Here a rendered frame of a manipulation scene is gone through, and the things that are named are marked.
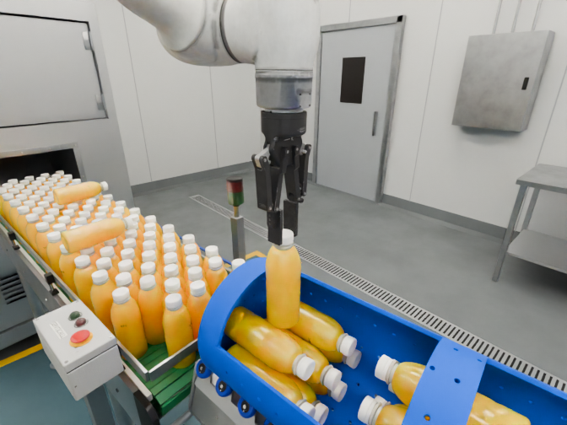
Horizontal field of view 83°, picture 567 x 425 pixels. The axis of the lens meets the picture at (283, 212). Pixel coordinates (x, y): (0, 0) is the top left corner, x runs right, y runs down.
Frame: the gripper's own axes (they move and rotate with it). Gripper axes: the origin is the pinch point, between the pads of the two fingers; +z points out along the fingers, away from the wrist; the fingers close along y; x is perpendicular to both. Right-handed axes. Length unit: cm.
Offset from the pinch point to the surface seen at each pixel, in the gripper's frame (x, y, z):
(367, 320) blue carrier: -13.9, 12.5, 23.8
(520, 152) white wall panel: -12, 339, 44
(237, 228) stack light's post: 52, 34, 31
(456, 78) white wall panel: 61, 349, -21
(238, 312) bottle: 7.2, -6.1, 21.4
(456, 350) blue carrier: -31.8, 4.1, 13.5
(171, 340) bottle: 25.6, -12.8, 36.3
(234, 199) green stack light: 52, 33, 18
